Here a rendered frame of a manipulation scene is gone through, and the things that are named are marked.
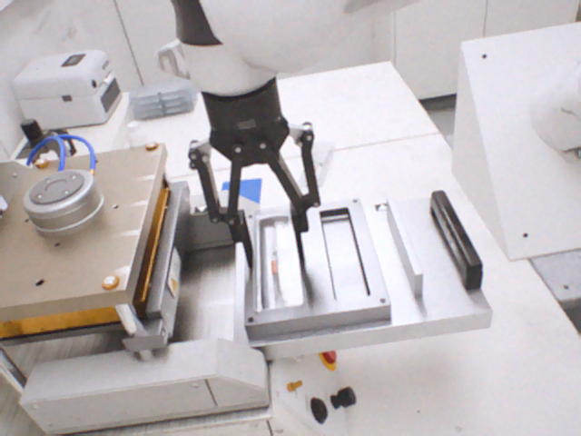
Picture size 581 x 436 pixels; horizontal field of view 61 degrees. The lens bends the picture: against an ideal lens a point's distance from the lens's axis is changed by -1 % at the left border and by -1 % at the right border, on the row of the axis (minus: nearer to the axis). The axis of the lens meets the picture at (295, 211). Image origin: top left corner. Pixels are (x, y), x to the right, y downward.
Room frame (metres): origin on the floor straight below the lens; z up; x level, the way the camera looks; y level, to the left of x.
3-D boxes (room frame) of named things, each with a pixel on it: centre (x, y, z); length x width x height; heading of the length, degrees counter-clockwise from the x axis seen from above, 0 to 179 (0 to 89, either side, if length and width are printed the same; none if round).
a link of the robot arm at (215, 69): (0.48, 0.05, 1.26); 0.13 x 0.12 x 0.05; 178
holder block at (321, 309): (0.46, -0.01, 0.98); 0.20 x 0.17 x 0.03; 178
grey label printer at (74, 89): (1.47, 0.61, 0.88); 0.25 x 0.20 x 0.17; 84
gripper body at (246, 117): (0.47, 0.03, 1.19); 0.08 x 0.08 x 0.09
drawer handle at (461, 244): (0.46, -0.19, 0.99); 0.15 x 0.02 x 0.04; 178
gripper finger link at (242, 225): (0.47, 0.07, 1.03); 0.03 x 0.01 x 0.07; 178
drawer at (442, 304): (0.46, -0.06, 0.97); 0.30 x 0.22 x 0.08; 88
